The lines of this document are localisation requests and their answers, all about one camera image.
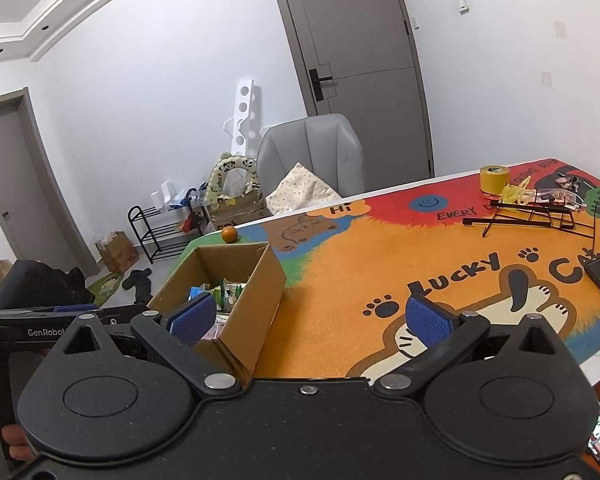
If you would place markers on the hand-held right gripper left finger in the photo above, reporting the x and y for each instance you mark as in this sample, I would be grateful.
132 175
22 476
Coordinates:
192 317

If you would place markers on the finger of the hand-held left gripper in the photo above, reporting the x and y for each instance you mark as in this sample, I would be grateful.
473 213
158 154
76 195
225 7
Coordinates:
80 308

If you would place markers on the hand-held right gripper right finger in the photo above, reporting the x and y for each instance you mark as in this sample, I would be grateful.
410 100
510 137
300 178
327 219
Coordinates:
430 322

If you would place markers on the pink snack packet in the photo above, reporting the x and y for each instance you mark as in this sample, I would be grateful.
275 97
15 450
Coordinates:
211 332

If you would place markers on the blue white snack packet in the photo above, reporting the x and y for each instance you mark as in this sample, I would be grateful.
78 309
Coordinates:
198 292

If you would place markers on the cookie packet green trim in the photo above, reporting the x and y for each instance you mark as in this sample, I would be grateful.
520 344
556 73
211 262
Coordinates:
233 294

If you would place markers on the person's left hand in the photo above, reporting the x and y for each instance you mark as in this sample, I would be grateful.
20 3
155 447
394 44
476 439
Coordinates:
15 441

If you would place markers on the green floor mat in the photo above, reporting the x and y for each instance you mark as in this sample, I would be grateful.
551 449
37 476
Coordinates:
105 287

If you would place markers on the dark cloth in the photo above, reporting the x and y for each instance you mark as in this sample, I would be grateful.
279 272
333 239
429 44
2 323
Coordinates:
40 285

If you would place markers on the black shoe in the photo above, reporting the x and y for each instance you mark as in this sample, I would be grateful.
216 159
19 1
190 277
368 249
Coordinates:
144 294
135 277

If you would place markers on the small brown cardboard box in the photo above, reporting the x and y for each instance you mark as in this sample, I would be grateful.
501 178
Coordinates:
117 252

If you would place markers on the orange fruit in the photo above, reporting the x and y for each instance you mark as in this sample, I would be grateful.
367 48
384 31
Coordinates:
229 235

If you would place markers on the red item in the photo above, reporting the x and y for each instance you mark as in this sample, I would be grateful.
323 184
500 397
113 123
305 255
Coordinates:
192 222

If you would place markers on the black shoe rack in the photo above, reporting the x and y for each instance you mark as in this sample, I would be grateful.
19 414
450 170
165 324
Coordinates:
145 232

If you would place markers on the printed cardboard box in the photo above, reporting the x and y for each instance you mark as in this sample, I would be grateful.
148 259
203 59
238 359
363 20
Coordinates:
240 212

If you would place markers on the blue white bag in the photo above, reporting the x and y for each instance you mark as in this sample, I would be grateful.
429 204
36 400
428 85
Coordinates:
187 197

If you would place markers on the white holder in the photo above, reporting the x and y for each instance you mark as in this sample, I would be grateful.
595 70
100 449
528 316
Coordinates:
162 195

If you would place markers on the grey side door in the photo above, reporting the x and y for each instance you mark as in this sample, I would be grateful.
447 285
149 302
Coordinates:
25 180

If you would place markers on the yellow plastic bag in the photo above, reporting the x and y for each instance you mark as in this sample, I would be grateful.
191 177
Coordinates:
517 194

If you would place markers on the yellow tape roll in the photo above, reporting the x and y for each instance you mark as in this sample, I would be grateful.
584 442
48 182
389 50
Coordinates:
495 180

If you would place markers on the dotted cream pillow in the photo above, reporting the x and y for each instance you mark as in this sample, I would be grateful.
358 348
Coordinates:
300 190

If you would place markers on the clear plastic bag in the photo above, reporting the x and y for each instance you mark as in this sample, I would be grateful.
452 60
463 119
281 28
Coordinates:
557 197

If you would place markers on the white holed rack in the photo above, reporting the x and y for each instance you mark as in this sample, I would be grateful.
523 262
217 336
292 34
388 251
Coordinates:
242 115

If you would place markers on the grey chair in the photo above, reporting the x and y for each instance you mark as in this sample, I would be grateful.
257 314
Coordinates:
320 145

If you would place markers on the white light switch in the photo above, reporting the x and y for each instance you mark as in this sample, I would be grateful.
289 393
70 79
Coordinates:
462 1

